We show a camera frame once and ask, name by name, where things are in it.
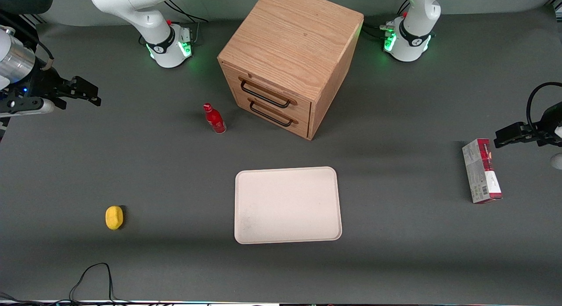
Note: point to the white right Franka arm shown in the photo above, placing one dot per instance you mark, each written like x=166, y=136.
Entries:
x=145, y=16

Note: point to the yellow lemon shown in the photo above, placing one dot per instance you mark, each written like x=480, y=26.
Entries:
x=114, y=217

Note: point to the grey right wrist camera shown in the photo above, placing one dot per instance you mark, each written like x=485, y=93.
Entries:
x=26, y=106

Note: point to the wooden drawer cabinet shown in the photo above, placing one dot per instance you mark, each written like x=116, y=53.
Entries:
x=292, y=47

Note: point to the grey and red carton box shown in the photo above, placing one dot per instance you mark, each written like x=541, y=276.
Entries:
x=481, y=170

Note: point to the aluminium frame profile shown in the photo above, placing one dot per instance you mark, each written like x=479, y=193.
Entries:
x=26, y=19

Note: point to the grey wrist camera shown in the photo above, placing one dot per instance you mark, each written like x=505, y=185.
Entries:
x=26, y=106
x=557, y=161

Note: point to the red coke bottle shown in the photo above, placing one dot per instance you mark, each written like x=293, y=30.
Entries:
x=215, y=120

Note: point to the beige plastic tray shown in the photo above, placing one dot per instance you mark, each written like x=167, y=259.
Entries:
x=287, y=205

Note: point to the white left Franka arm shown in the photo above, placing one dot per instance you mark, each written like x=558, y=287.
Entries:
x=417, y=20

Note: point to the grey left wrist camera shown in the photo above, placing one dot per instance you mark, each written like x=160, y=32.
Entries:
x=557, y=161

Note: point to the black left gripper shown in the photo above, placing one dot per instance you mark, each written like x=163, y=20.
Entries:
x=548, y=123

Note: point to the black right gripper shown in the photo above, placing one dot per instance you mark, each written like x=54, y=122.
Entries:
x=43, y=84

